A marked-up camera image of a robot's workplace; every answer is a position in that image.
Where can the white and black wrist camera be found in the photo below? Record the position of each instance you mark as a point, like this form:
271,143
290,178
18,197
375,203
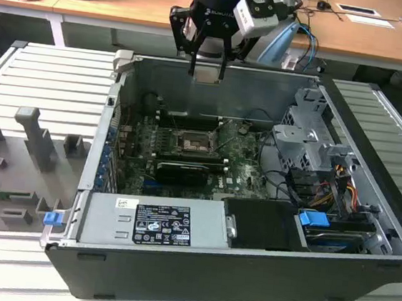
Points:
250,21

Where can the CPU socket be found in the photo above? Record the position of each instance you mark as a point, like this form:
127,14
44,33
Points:
192,145

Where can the black graphics card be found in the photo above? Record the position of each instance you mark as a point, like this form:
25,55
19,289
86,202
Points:
180,173

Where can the silver power supply with label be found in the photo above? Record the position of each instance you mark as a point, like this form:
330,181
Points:
107,219

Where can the coin cell battery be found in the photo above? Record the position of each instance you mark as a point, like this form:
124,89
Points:
243,129

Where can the hard disk in blue carrier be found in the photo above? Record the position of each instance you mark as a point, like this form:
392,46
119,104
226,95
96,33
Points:
312,219

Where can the blue case latch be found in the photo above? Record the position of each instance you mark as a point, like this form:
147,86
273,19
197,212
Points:
52,219

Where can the desk grommet with dark opening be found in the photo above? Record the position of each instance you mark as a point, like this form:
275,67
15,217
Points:
356,9

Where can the green motherboard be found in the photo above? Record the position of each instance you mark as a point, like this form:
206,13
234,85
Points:
241,176

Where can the open black PC case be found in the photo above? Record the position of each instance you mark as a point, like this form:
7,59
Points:
208,284

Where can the thin metal locking lever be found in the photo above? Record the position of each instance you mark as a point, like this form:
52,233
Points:
175,125
224,144

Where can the black computer mouse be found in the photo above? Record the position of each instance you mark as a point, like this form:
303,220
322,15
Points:
323,5

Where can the black RAM slot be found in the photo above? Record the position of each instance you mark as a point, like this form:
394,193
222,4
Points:
166,122
168,115
213,165
186,156

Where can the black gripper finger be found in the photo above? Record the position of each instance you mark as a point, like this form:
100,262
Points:
226,49
179,29

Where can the small silver CPU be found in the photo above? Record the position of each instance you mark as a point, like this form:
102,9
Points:
207,76

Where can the pale blue teach pendant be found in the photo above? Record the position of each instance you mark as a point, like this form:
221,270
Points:
281,40

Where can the wooden desk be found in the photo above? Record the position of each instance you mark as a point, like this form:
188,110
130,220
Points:
137,0

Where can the silver metal drive cage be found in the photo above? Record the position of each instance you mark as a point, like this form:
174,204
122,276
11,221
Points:
295,139

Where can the grey parts rack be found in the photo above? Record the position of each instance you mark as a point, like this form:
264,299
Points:
12,166

